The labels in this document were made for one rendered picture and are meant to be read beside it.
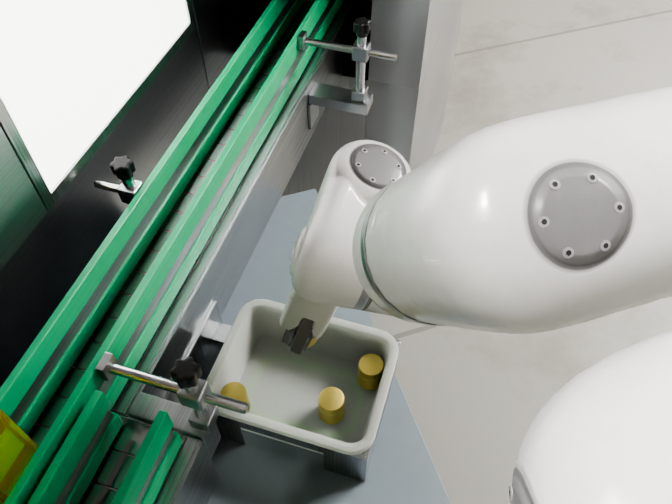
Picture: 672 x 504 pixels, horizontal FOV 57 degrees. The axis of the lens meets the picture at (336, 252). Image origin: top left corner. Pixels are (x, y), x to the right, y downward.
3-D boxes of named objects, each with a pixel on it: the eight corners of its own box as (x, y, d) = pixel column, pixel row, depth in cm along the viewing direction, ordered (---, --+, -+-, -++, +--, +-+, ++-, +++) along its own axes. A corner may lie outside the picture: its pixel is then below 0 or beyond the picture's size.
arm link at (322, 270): (425, 287, 45) (298, 264, 44) (379, 348, 54) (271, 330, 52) (419, 140, 54) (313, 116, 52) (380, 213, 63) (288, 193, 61)
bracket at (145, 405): (155, 410, 79) (141, 386, 73) (223, 432, 77) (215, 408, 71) (141, 436, 77) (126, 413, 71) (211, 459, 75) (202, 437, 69)
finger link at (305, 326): (316, 283, 64) (314, 283, 70) (289, 353, 63) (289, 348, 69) (327, 287, 64) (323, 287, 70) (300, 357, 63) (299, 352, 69)
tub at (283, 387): (253, 325, 93) (247, 293, 87) (398, 365, 89) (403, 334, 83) (205, 432, 83) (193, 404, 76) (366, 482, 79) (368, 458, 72)
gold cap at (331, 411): (348, 404, 84) (348, 390, 81) (339, 428, 82) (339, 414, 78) (323, 396, 85) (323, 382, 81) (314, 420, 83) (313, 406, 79)
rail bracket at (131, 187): (119, 211, 91) (91, 142, 81) (161, 222, 90) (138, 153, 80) (105, 231, 89) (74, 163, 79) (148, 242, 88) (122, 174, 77)
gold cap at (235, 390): (227, 423, 82) (222, 409, 79) (221, 399, 84) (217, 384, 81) (253, 415, 83) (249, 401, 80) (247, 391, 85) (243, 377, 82)
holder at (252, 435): (221, 319, 95) (213, 290, 89) (396, 368, 90) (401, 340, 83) (170, 422, 85) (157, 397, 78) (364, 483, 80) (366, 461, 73)
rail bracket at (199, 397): (127, 382, 73) (95, 327, 64) (259, 422, 70) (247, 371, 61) (114, 405, 72) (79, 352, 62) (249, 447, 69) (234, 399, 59)
